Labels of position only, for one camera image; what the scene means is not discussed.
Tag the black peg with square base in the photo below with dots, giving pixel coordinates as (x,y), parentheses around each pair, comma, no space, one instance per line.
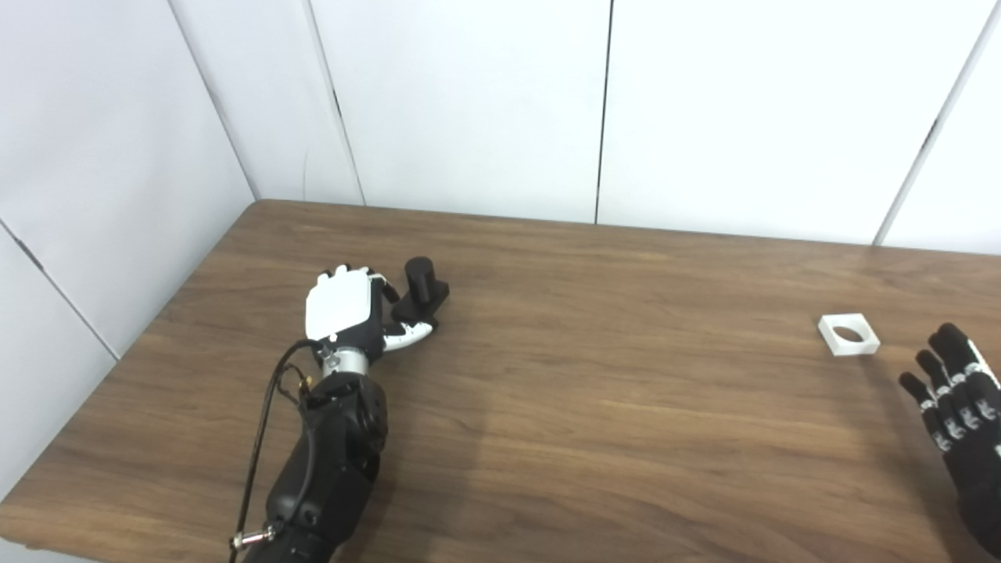
(421,293)

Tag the white square piece with hole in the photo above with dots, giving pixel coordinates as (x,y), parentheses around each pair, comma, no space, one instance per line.
(852,348)

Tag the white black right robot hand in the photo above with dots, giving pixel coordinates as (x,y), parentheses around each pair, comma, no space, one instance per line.
(974,469)

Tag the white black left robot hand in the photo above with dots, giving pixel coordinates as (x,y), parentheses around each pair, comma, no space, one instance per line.
(340,309)

